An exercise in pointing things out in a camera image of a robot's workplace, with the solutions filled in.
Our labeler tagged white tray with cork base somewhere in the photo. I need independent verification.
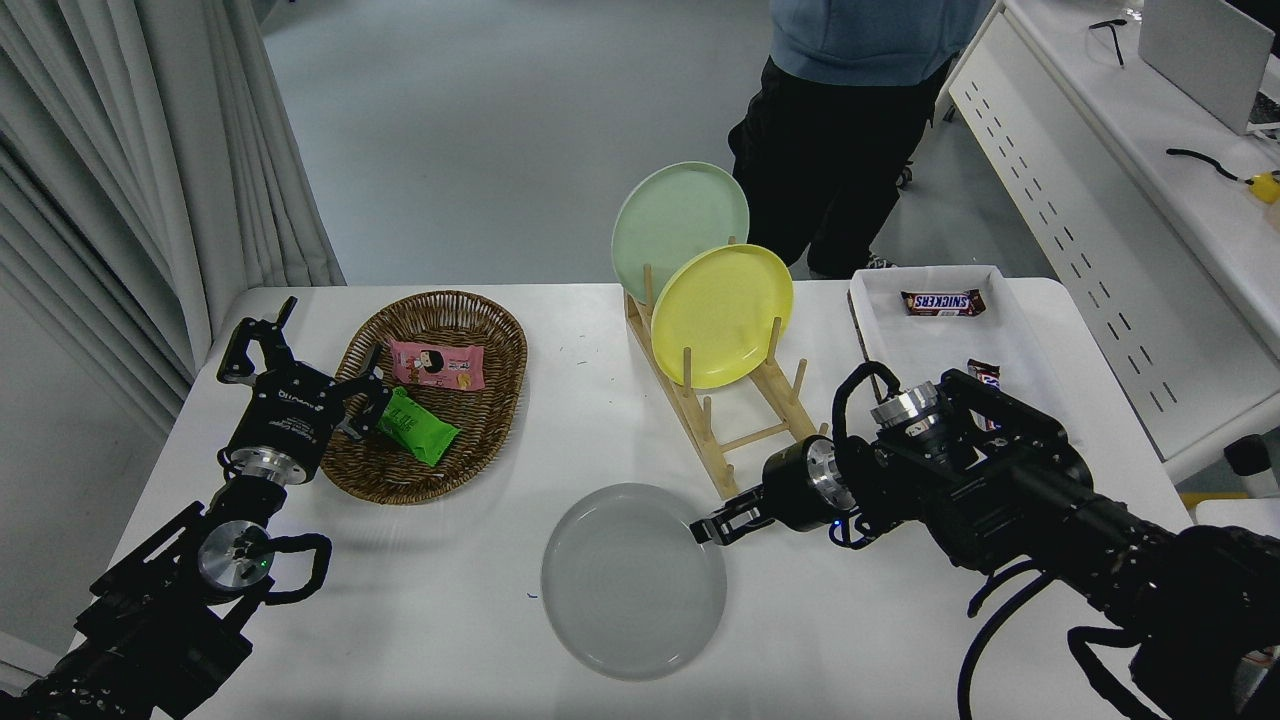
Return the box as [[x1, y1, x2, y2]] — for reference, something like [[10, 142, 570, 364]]
[[848, 265, 1063, 431]]

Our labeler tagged black cylinder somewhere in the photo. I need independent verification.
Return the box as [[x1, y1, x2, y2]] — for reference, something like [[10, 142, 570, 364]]
[[1225, 435, 1280, 499]]

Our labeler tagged brown Snickers bar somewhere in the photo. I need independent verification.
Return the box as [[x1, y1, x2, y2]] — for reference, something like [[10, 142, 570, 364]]
[[966, 359, 1003, 433], [901, 289, 988, 319]]

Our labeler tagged pale green round plate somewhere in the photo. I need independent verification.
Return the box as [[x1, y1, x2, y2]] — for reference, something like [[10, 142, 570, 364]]
[[610, 161, 751, 306]]

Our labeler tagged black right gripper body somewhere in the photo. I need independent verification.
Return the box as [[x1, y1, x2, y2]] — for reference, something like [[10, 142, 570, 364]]
[[761, 437, 832, 532]]

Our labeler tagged silver laptop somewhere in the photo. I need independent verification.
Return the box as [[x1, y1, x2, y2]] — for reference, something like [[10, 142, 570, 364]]
[[1138, 0, 1280, 138]]

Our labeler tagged pale grey curtain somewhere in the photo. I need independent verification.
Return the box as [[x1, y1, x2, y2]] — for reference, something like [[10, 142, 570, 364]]
[[0, 0, 348, 436]]

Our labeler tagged wooden plate rack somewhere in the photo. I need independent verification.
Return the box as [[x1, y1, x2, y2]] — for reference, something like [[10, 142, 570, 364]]
[[624, 235, 834, 501]]

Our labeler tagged white side table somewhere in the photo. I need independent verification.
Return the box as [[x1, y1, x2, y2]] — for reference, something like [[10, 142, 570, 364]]
[[1195, 497, 1280, 536]]

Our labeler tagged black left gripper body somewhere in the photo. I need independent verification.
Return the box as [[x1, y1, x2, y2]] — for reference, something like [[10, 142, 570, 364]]
[[228, 366, 347, 472]]

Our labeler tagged white desk with slotted panel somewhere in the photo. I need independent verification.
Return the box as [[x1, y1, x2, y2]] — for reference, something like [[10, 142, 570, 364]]
[[898, 0, 1280, 486]]

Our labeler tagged yellow round plate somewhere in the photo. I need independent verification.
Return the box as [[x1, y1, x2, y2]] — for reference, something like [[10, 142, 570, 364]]
[[650, 243, 796, 391]]

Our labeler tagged black cable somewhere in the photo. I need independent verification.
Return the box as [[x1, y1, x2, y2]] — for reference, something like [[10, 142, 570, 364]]
[[1166, 147, 1256, 186]]

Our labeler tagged green snack packet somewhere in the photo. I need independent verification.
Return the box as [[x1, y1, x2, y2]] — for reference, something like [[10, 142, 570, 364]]
[[375, 386, 462, 468]]

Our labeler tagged pink snack packet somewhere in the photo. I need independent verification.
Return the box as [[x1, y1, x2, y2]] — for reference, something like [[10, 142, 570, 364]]
[[388, 338, 488, 393]]

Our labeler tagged brown wicker basket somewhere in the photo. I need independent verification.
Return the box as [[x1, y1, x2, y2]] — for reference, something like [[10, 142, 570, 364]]
[[320, 290, 529, 506]]

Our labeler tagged grey round plate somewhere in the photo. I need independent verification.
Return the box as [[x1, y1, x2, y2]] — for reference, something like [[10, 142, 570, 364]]
[[541, 483, 729, 682]]

